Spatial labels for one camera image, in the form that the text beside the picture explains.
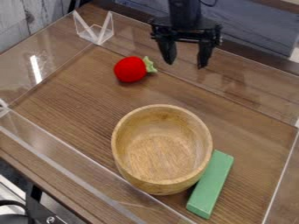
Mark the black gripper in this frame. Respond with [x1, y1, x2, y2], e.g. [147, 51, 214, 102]
[150, 17, 222, 69]

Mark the red plush strawberry toy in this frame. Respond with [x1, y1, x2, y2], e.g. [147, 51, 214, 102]
[114, 56, 158, 83]

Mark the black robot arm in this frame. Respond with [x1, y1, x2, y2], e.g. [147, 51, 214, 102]
[150, 0, 222, 69]

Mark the wooden bowl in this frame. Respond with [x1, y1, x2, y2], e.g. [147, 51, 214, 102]
[111, 104, 213, 195]

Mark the green rectangular block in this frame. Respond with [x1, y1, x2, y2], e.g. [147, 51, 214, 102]
[186, 150, 234, 220]

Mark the clear acrylic corner bracket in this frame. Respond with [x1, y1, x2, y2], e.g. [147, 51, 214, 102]
[73, 11, 115, 46]

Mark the clear acrylic enclosure wall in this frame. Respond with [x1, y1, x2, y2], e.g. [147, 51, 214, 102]
[0, 5, 299, 224]

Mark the black metal table frame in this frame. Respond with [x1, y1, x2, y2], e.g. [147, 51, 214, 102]
[26, 185, 69, 224]

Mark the black cable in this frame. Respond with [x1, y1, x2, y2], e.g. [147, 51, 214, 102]
[0, 199, 34, 224]

